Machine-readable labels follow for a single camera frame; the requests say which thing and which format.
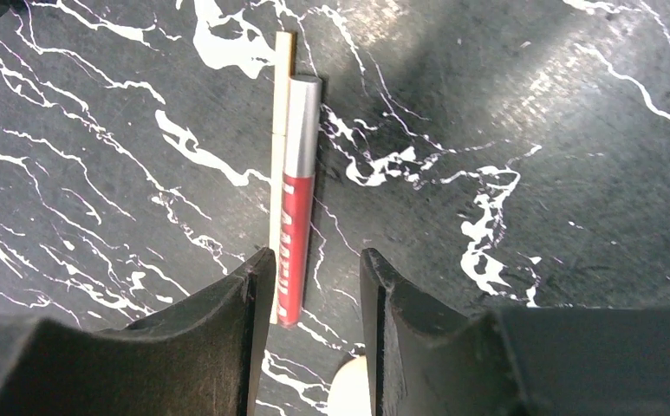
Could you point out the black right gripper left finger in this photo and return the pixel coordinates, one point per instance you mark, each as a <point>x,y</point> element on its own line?
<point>200,356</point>

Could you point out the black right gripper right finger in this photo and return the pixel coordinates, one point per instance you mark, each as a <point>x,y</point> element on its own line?
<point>424,358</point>

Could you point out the red lip gloss tube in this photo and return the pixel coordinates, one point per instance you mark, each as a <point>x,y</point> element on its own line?
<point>301,147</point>

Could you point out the thin gold makeup pencil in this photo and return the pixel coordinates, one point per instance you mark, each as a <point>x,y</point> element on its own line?
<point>283,65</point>

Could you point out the large round pink compact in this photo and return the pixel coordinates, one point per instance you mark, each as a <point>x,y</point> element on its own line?
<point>349,393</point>

